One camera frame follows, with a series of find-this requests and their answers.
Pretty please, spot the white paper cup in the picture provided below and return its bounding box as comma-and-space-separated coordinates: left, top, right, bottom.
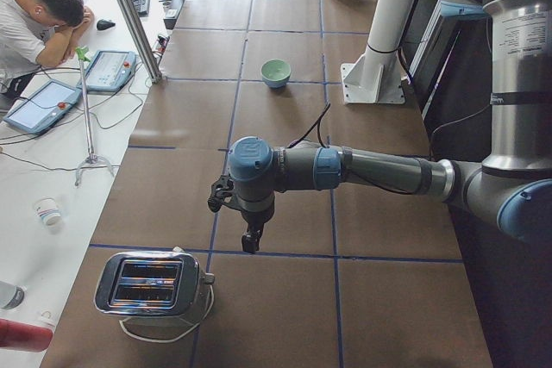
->
34, 197, 61, 226

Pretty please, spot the chrome white toaster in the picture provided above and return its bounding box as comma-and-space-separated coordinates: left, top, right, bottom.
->
94, 250, 215, 327

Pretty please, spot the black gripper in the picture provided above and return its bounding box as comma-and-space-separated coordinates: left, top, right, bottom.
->
241, 206, 274, 253

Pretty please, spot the black computer mouse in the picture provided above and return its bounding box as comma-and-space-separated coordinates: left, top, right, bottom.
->
96, 19, 116, 31

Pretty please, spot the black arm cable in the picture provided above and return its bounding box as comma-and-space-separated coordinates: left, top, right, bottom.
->
287, 102, 422, 196

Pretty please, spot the white mounting post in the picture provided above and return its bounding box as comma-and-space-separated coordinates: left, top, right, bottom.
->
341, 0, 414, 104

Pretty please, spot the far blue teach pendant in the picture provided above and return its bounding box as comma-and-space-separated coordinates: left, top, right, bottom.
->
85, 50, 137, 95

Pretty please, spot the aluminium frame post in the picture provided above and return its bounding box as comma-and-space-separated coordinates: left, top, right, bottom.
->
116, 0, 162, 84

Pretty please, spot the green bowl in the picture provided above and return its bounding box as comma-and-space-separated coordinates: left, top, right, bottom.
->
260, 59, 292, 82

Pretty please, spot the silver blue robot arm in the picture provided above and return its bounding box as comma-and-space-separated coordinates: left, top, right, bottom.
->
208, 0, 551, 253

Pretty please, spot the person in white shirt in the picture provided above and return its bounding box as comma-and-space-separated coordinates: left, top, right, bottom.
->
1, 0, 94, 101

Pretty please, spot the white toaster power cable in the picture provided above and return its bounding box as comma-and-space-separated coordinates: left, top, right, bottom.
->
119, 288, 216, 344

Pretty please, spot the blue teach pendant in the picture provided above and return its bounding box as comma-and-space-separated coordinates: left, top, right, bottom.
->
3, 80, 80, 134
85, 50, 137, 95

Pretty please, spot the metal stand with green clip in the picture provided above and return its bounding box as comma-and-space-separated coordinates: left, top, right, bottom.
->
74, 47, 115, 187

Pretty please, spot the near blue teach pendant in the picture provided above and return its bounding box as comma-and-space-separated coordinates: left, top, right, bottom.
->
3, 80, 80, 134

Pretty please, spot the red bottle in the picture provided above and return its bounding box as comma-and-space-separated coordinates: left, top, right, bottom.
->
1, 319, 53, 352

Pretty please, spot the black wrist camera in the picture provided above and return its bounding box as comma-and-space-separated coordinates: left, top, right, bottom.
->
207, 174, 240, 213

